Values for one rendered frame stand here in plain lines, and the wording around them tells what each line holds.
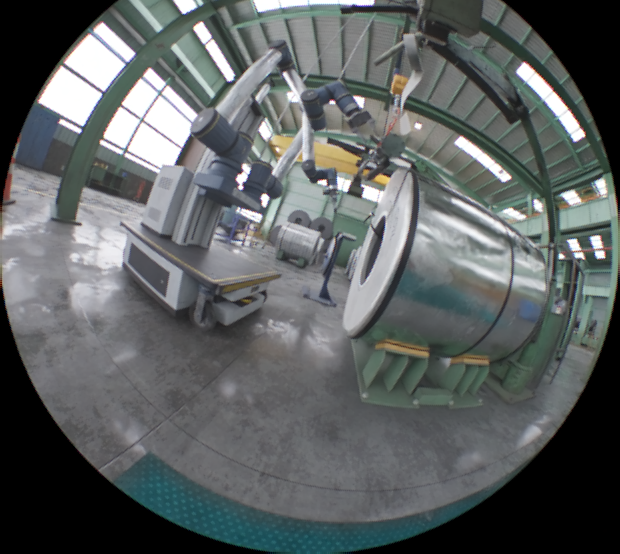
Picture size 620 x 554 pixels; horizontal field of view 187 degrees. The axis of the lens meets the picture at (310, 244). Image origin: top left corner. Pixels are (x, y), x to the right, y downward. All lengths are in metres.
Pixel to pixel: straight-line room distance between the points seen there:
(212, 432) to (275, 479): 0.24
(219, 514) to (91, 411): 0.43
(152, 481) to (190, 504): 0.10
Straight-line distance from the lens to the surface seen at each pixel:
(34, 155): 9.10
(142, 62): 3.17
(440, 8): 0.85
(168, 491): 0.64
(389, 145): 1.16
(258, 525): 0.64
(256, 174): 1.63
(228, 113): 1.22
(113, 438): 0.71
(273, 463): 0.71
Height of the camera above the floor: 0.63
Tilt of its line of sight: 2 degrees up
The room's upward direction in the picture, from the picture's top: 19 degrees clockwise
